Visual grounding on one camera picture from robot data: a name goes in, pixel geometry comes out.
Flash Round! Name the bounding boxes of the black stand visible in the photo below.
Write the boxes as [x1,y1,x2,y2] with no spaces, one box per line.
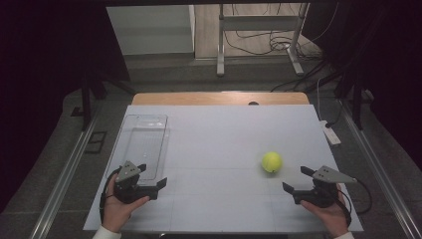
[332,63,376,131]
[70,69,137,132]

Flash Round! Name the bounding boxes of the grey metal stand frame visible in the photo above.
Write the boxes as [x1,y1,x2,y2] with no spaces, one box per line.
[216,2,311,79]

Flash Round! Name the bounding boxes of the yellow tennis ball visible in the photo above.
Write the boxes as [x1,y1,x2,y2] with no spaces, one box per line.
[261,150,284,174]

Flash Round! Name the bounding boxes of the black floor plate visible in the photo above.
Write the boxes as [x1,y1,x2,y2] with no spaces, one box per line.
[84,130,108,155]

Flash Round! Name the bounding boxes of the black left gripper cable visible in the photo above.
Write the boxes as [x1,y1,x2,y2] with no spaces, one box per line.
[99,166,122,225]

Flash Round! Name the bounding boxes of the tangle of black floor cables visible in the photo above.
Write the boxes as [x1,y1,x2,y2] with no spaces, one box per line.
[222,2,324,63]

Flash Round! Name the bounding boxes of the white table board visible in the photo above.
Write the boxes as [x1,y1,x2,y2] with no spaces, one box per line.
[83,104,364,234]

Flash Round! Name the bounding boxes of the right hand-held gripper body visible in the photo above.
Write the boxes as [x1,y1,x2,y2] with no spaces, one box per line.
[293,165,358,209]

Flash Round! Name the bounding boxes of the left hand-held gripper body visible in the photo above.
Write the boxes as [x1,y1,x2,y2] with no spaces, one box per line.
[113,160,159,204]

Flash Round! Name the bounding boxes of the white power strip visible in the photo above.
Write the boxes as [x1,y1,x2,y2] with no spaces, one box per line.
[318,119,342,146]

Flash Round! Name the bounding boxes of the white power cable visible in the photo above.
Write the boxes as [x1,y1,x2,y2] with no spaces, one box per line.
[316,77,325,122]

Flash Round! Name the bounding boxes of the clear plastic tray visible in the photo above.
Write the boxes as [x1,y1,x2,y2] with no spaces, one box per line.
[105,114,169,187]

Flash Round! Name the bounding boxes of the metal floor rail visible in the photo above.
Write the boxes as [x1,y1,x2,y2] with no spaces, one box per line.
[28,113,103,239]
[337,98,422,239]

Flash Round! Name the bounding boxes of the person's left hand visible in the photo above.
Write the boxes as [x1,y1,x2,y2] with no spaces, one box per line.
[102,173,151,233]

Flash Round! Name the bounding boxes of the wooden table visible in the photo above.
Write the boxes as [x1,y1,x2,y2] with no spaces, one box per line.
[131,91,311,107]

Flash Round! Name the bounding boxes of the black plug cable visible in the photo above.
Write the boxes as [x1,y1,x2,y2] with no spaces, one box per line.
[324,103,344,129]

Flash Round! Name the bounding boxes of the person's right hand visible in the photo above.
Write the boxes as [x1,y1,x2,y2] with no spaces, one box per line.
[300,183,351,239]

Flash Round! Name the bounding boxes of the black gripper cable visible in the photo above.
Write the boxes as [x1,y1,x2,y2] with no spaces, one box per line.
[99,166,122,225]
[336,178,373,228]

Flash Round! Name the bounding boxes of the white cabinet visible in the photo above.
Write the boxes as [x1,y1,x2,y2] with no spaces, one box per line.
[105,4,196,57]

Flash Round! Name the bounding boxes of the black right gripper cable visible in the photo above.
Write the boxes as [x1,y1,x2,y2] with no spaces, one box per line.
[336,178,373,228]

